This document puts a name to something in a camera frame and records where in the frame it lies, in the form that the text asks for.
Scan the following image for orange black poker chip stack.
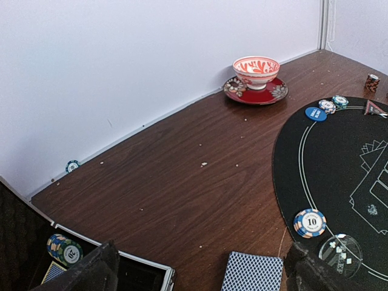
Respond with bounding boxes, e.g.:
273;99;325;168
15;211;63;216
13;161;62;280
364;73;380;92

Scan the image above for single teal chip by wall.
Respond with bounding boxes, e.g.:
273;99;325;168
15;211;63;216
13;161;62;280
65;160;81;173

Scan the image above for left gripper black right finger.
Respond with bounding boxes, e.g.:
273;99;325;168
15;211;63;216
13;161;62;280
284;242;372;291

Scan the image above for right aluminium frame post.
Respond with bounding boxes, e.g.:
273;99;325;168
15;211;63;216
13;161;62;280
317;0;329;50

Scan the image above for dark red saucer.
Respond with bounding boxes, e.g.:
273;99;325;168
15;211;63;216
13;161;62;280
223;76;289;105

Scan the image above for playing card in case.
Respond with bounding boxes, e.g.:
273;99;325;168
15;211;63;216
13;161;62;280
41;261;67;284

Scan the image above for black round poker mat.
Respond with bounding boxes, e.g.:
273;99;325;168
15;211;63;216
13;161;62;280
273;97;387;290

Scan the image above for green chips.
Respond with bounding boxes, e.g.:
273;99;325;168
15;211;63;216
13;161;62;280
332;95;349;109

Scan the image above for grey dealer button disc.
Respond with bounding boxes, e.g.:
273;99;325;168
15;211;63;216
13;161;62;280
318;233;363;278

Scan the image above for mixed chip stack in case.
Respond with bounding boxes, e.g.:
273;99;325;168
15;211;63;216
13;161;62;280
46;234;84;267

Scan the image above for grey playing card deck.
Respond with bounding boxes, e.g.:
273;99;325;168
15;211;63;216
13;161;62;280
221;252;283;291

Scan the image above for blue cream chips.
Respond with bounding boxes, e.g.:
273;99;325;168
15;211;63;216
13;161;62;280
293;209;327;239
318;99;336;114

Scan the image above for red white patterned bowl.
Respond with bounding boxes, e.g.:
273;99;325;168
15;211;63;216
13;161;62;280
232;56;280;90

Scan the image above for blue small blind button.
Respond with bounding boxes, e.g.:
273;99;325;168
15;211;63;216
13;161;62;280
304;107;327;122

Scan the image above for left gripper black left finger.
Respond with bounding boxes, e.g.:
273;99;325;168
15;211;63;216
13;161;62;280
34;240;119;291

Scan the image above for aluminium poker case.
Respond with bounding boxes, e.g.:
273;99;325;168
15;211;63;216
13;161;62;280
1;179;175;290

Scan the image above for red black triangle marker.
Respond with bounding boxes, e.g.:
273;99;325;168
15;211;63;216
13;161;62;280
364;100;388;118

